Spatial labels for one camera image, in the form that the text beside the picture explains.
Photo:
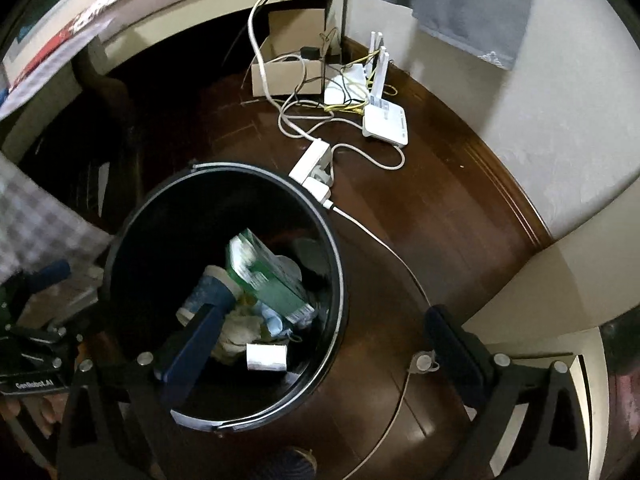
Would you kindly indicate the open cardboard box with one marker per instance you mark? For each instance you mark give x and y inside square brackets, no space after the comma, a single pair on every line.
[290,77]

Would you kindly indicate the beige bed frame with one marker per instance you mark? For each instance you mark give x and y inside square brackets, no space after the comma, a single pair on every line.
[210,5]

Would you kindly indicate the light blue face mask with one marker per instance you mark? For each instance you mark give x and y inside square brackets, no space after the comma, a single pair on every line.
[275,322]

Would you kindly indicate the green carton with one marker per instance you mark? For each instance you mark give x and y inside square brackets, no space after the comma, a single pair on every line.
[265,275]

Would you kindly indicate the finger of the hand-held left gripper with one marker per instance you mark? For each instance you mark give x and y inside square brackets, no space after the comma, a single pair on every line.
[40,338]
[50,271]

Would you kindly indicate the blue paper cup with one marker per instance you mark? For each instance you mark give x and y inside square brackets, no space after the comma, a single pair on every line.
[207,287]

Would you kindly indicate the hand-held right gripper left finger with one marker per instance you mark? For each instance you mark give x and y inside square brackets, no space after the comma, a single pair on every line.
[195,350]

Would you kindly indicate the white charger plug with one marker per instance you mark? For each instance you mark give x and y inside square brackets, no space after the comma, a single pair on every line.
[320,187]

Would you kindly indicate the crumpled white tissue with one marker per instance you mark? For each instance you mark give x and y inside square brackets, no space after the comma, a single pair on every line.
[240,332]

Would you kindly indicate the white power strip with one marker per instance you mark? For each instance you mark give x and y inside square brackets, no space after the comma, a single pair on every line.
[310,157]

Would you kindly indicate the checked blanket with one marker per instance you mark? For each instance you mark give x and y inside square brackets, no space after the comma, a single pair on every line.
[45,220]

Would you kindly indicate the hanging grey cloth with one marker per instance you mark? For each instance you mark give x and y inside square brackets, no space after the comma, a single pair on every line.
[460,0]

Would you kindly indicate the grey plastic cup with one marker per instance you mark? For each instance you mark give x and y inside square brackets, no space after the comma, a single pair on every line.
[307,257]

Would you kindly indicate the black power adapter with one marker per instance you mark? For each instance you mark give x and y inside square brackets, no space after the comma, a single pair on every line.
[310,53]

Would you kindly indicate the person's left hand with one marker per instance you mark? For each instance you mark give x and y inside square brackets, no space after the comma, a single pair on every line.
[50,416]

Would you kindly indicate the dark ribbed slipper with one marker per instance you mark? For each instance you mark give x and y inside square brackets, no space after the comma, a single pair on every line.
[290,465]

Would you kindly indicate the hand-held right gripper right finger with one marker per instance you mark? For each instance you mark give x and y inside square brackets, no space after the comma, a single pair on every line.
[450,345]

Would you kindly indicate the flat white modem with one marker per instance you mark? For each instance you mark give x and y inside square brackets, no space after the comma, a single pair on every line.
[385,122]

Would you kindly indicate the black round trash bin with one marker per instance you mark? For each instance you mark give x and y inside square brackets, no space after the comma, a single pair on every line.
[165,220]

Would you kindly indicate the small white box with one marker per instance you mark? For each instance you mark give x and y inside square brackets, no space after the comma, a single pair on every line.
[267,357]

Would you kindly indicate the white router with antennas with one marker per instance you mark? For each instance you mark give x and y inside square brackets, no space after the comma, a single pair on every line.
[345,87]

